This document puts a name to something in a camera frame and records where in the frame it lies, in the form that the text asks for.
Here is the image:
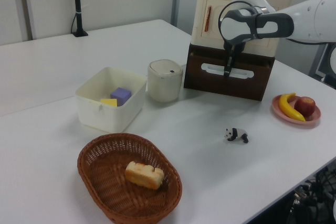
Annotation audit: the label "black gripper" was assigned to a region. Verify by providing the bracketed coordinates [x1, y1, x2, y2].
[223, 40, 248, 79]

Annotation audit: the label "white drawer handle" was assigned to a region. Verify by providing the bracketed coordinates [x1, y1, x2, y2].
[200, 62, 255, 80]

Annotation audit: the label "dark brown wooden drawer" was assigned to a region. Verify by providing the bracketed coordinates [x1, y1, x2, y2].
[184, 52, 274, 99]

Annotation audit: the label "dark brown drawer housing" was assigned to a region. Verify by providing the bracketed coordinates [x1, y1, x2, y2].
[183, 42, 276, 102]

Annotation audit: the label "small panda figurine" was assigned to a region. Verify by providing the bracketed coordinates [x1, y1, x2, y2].
[224, 127, 249, 144]

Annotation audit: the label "white round lidded bin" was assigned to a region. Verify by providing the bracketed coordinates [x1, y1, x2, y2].
[146, 59, 184, 103]

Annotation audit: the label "yellow toy banana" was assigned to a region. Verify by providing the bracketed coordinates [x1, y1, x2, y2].
[278, 92, 307, 122]

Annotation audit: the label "red toy apple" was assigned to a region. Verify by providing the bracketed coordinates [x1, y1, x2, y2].
[293, 96, 317, 117]

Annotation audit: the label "pink round plate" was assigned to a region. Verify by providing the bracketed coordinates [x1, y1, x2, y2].
[271, 94, 322, 129]

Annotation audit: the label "purple foam cube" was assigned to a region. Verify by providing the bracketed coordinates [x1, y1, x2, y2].
[110, 87, 132, 106]

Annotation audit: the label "yellow foam block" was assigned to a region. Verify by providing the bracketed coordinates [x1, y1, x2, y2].
[100, 98, 118, 108]

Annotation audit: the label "white plastic storage box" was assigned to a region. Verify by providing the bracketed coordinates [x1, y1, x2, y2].
[75, 66, 148, 133]

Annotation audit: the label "toy bread slice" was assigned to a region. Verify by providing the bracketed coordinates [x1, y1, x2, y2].
[124, 161, 165, 190]

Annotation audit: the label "brown wicker basket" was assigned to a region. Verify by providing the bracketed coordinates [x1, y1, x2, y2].
[77, 133, 183, 224]

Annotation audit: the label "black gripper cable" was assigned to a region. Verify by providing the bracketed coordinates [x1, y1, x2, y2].
[218, 0, 257, 49]

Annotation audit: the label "orange cabinet door handle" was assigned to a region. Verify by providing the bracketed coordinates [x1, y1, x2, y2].
[204, 6, 214, 33]

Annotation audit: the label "grey metal frame post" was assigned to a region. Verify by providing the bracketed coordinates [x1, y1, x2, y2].
[309, 42, 329, 78]

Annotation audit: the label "black tangled cables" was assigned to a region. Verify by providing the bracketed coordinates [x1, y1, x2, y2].
[288, 166, 336, 224]

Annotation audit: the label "thin black pole cable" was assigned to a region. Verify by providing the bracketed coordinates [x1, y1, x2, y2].
[70, 0, 82, 35]

